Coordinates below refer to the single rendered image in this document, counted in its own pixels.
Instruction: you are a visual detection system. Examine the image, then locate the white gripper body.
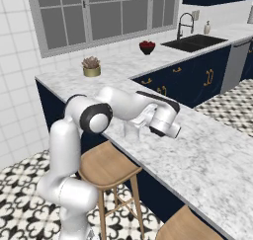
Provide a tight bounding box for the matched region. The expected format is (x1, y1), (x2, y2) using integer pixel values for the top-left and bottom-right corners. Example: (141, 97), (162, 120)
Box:
(129, 104), (159, 128)

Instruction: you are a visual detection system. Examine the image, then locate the navy drawer front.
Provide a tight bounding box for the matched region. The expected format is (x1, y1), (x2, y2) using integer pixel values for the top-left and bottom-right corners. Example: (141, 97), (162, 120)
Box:
(160, 58), (196, 81)
(132, 69), (162, 91)

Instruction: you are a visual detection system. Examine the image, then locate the navy cupboard door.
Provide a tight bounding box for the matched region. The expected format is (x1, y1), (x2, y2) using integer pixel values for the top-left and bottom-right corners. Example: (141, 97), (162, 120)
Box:
(161, 72), (196, 109)
(208, 46), (231, 103)
(144, 82), (163, 96)
(194, 53), (210, 109)

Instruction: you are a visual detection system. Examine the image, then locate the wooden bar stool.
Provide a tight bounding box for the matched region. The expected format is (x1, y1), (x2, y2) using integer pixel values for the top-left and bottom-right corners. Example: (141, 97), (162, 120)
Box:
(77, 139), (146, 240)
(154, 203), (225, 240)

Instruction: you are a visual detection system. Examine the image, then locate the black bowl of red fruit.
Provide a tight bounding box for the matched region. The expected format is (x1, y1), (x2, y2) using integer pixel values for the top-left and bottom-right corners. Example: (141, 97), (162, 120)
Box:
(138, 40), (156, 56)

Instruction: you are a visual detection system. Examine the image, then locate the succulent in gold pot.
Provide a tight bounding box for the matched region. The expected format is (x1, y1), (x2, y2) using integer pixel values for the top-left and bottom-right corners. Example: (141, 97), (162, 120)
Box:
(81, 55), (102, 78)

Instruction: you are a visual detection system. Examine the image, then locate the navy island base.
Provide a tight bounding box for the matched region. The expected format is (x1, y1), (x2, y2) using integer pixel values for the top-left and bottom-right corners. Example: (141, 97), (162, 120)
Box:
(35, 79), (229, 240)

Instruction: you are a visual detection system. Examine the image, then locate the black sink basin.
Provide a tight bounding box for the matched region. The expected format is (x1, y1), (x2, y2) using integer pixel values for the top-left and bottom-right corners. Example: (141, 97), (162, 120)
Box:
(160, 34), (229, 53)

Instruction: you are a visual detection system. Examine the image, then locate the black spring tap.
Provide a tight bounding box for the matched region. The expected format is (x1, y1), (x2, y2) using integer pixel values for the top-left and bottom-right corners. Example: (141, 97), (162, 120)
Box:
(176, 12), (196, 41)

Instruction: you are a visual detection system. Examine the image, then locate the steel dishwasher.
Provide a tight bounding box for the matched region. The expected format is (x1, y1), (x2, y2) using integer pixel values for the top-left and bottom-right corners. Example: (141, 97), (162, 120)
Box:
(219, 40), (252, 95)

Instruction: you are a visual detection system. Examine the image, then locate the white soap dispenser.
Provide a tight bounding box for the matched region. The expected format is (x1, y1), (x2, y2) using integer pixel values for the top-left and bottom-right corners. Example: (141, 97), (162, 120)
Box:
(203, 20), (211, 36)

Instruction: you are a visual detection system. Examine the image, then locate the grey framed window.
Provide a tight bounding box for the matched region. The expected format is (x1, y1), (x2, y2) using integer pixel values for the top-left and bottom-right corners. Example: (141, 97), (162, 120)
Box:
(26, 0), (183, 59)

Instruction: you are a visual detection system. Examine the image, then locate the navy base cupboard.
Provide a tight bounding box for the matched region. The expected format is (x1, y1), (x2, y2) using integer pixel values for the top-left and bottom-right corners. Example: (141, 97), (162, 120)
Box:
(239, 40), (253, 82)

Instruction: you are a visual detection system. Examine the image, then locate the grey countertop appliance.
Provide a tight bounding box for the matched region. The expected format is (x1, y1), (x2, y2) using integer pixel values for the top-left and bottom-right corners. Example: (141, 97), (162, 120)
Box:
(246, 5), (253, 25)

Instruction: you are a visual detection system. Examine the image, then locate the white wall outlet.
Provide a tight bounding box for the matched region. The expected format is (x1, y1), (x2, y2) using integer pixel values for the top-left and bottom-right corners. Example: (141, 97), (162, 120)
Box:
(191, 9), (201, 22)

